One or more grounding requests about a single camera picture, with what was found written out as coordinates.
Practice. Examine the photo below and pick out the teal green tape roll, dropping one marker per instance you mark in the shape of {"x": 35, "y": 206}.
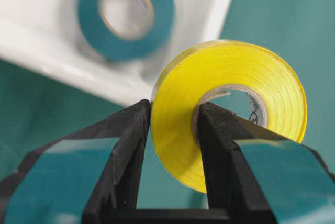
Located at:
{"x": 123, "y": 30}

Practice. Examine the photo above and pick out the white plastic tray case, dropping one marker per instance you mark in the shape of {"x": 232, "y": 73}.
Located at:
{"x": 44, "y": 36}

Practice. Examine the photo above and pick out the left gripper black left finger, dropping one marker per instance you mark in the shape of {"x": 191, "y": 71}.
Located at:
{"x": 82, "y": 177}

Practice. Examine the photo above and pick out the yellow tape roll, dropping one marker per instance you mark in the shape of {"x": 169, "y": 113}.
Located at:
{"x": 211, "y": 67}

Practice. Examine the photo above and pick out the green table cloth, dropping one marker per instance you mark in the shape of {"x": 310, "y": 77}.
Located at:
{"x": 36, "y": 110}

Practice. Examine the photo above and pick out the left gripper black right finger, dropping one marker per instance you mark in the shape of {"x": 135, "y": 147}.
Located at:
{"x": 259, "y": 176}

